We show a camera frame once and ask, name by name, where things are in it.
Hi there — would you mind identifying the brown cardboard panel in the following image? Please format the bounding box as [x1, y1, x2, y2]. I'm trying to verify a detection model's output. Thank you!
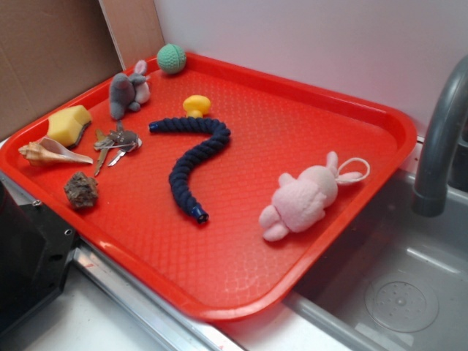
[1, 1, 164, 140]

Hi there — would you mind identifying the dark blue twisted rope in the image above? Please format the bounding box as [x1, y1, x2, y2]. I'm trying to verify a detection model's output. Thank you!
[148, 117, 232, 224]

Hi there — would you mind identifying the yellow sponge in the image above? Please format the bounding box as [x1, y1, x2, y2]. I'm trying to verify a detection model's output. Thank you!
[46, 105, 92, 148]

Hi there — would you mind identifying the grey plush mouse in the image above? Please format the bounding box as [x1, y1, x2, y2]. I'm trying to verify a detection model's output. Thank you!
[109, 60, 151, 121]

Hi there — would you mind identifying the grey plastic sink basin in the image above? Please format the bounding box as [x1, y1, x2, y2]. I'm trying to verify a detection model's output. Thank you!
[285, 170, 467, 350]

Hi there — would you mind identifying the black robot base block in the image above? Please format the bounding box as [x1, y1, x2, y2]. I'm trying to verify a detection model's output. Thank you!
[1, 185, 78, 336]

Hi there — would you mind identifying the beige conch seashell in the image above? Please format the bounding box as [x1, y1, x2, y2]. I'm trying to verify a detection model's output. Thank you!
[18, 137, 94, 167]

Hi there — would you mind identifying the brown rough rock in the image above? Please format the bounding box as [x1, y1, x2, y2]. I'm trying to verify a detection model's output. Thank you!
[64, 172, 99, 210]

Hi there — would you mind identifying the green textured ball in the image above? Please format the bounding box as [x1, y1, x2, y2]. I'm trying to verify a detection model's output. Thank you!
[156, 44, 186, 75]

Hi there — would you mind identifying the yellow rubber duck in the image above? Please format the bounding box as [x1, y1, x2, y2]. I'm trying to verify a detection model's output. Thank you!
[183, 95, 211, 118]

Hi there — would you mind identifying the pink plush bunny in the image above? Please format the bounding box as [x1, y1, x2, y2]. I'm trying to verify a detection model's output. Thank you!
[259, 151, 371, 242]

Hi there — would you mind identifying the red plastic tray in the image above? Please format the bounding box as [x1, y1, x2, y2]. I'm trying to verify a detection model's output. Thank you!
[1, 53, 417, 321]

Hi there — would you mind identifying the bunch of metal keys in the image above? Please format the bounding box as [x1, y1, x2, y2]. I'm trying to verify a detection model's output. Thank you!
[94, 121, 143, 176]

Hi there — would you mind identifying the grey toy faucet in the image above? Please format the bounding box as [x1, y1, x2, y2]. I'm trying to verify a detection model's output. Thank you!
[412, 57, 467, 217]

